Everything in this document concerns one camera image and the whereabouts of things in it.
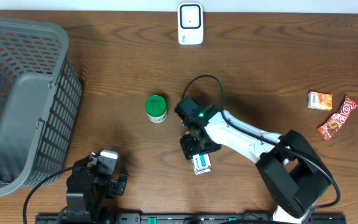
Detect white Panadol medicine box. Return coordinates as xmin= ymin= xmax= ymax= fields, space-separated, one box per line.
xmin=191 ymin=154 xmax=211 ymax=175

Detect green lid white jar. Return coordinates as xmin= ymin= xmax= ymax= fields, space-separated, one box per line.
xmin=145 ymin=95 xmax=167 ymax=123

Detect small orange snack packet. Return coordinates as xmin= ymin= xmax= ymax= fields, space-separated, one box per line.
xmin=307 ymin=91 xmax=333 ymax=111

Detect red Top chocolate bar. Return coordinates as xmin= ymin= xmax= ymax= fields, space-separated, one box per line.
xmin=318 ymin=95 xmax=358 ymax=141

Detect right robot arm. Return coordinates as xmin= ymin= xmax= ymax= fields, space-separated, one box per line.
xmin=175 ymin=99 xmax=338 ymax=223

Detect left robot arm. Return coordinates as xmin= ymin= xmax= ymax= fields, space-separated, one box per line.
xmin=62 ymin=156 xmax=129 ymax=224

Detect white barcode scanner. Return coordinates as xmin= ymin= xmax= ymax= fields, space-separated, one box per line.
xmin=177 ymin=2 xmax=204 ymax=45

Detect grey plastic mesh basket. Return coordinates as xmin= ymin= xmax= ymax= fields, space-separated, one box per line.
xmin=0 ymin=17 xmax=83 ymax=197

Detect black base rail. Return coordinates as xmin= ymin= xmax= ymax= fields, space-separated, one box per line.
xmin=35 ymin=212 xmax=346 ymax=224

